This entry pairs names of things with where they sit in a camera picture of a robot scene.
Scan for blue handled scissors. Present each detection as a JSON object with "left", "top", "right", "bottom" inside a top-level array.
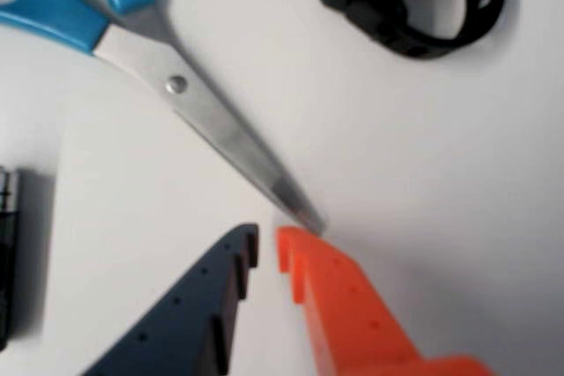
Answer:
[{"left": 0, "top": 0, "right": 327, "bottom": 236}]

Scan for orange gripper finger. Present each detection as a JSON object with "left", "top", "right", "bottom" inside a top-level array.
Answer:
[{"left": 274, "top": 225, "right": 495, "bottom": 376}]

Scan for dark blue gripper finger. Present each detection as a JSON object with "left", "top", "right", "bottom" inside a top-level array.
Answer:
[{"left": 81, "top": 223, "right": 261, "bottom": 376}]

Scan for black silver battery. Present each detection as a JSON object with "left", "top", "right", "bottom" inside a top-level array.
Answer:
[{"left": 0, "top": 166, "right": 21, "bottom": 350}]

